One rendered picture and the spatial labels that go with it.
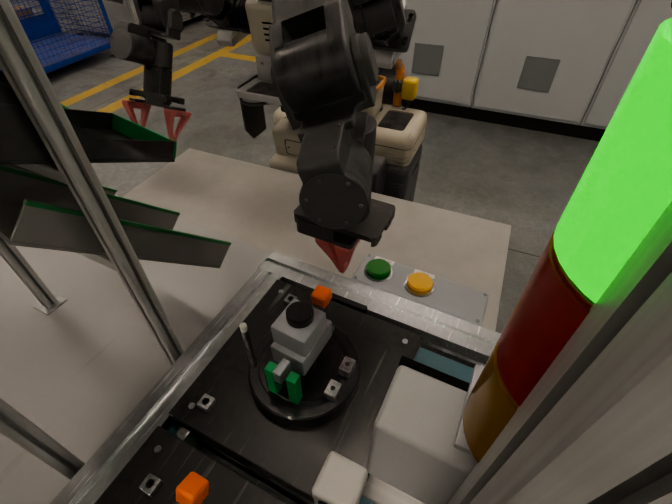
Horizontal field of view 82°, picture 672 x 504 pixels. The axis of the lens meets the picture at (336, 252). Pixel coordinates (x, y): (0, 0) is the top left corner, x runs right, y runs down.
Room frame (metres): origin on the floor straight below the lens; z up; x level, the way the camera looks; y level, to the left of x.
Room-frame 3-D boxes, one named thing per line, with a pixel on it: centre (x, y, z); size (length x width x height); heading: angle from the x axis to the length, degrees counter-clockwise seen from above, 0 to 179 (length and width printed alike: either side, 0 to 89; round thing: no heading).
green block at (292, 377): (0.21, 0.05, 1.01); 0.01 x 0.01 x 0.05; 64
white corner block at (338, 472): (0.12, 0.00, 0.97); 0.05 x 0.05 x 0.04; 64
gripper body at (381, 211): (0.35, -0.01, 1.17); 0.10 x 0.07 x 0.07; 64
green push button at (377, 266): (0.44, -0.07, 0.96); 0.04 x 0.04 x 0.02
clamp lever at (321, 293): (0.29, 0.02, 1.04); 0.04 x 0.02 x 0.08; 154
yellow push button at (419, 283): (0.41, -0.13, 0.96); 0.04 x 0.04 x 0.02
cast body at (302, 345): (0.25, 0.04, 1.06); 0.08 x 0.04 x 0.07; 150
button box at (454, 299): (0.41, -0.13, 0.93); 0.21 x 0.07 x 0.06; 64
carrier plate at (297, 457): (0.25, 0.04, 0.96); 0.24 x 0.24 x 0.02; 64
